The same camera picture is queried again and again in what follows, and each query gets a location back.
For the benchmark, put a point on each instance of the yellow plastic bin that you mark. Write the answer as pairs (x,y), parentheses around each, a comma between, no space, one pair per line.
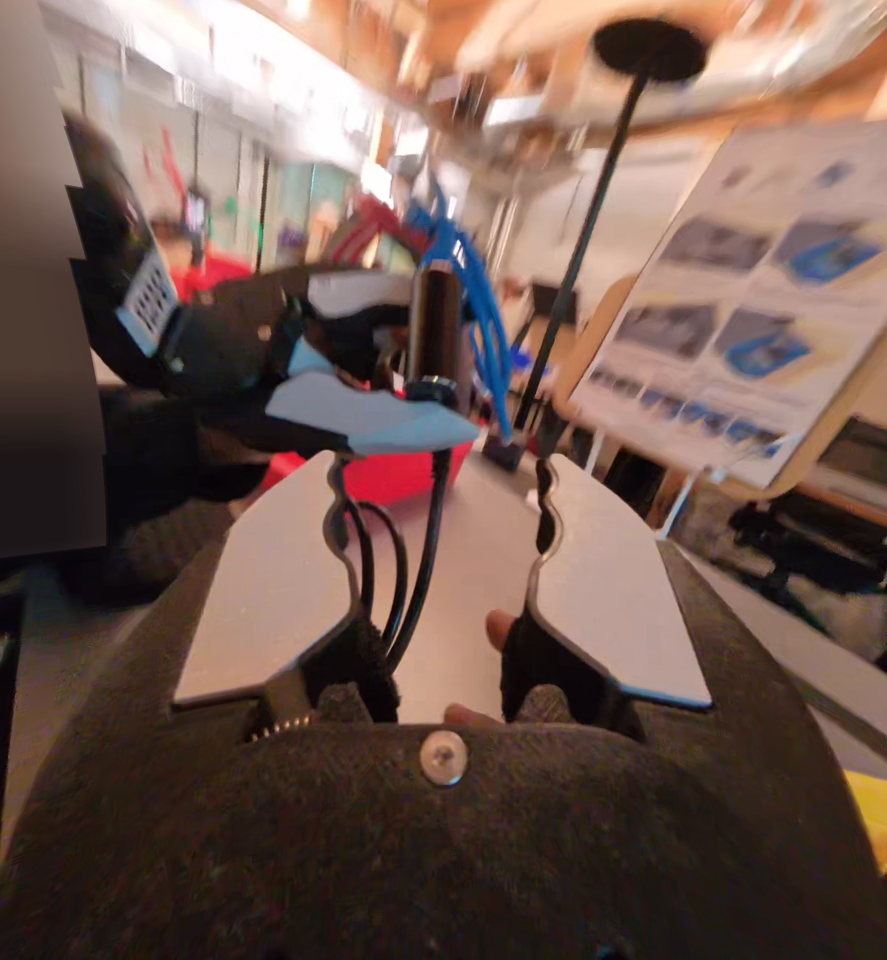
(886,817)

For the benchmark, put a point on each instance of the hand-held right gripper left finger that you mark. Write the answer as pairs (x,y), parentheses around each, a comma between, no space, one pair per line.
(271,585)

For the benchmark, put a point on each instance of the black pole stand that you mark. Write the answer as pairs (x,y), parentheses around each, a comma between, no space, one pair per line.
(650,49)

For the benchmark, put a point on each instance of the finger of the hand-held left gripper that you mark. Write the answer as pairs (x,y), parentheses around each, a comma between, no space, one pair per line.
(353,292)
(383,424)

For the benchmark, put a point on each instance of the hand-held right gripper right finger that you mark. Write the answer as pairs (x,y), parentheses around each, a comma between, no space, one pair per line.
(616,585)

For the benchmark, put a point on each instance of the black ethernet switch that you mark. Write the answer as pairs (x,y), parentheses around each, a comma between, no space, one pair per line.
(436,330)

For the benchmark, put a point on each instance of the printed instruction board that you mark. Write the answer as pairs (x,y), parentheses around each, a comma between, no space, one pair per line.
(751,300)

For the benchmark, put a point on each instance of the person's right hand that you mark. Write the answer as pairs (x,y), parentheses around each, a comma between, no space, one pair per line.
(500,628)

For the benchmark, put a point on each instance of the red plastic bin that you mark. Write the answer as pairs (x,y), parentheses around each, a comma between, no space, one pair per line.
(391,476)

